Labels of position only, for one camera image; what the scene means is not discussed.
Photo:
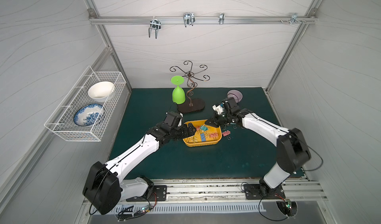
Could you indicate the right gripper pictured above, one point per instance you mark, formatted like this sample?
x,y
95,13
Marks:
x,y
219,118

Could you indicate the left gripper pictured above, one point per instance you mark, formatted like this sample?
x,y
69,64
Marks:
x,y
184,130

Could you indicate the yellow plastic storage box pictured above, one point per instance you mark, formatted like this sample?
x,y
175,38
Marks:
x,y
205,135

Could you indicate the bronze wire cup stand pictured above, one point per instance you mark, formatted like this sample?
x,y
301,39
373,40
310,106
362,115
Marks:
x,y
191,104

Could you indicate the green plastic goblet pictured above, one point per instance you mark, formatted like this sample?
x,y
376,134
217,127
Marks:
x,y
178,94

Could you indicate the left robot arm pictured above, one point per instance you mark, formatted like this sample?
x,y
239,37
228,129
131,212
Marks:
x,y
105,186

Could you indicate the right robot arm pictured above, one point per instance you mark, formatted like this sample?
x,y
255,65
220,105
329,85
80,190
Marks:
x,y
292,151

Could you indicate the lilac small bowl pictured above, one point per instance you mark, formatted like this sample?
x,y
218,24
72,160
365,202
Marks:
x,y
236,94

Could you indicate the small metal hook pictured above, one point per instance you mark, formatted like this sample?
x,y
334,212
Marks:
x,y
221,18

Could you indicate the white ceramic bowl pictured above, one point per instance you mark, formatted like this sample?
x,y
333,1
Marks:
x,y
100,91

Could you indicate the metal loop hook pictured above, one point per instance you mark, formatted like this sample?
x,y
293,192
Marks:
x,y
189,19

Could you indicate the blue patterned ceramic bowl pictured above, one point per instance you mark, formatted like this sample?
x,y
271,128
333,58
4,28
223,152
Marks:
x,y
88,115

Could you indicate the round black controller board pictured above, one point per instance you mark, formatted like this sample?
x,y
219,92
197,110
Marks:
x,y
288,208

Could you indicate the metal double hook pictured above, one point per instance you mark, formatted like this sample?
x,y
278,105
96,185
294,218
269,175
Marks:
x,y
155,26

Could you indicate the metal corner hook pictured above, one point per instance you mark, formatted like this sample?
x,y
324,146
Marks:
x,y
293,20

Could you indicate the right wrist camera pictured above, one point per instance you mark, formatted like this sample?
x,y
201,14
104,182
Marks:
x,y
218,109

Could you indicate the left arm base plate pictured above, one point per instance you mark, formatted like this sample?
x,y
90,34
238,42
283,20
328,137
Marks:
x,y
158,193

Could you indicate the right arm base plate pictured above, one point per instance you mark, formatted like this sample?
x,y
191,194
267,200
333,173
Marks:
x,y
252,192

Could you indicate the white wire wall basket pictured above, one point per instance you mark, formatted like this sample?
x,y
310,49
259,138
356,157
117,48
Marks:
x,y
61,121

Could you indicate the aluminium front rail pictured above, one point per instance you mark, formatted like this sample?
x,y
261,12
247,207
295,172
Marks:
x,y
232,190

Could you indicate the aluminium rail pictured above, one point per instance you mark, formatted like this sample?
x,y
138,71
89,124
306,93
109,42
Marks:
x,y
199,20
232,190

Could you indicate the aluminium top rail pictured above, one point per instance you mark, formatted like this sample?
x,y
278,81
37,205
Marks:
x,y
199,20

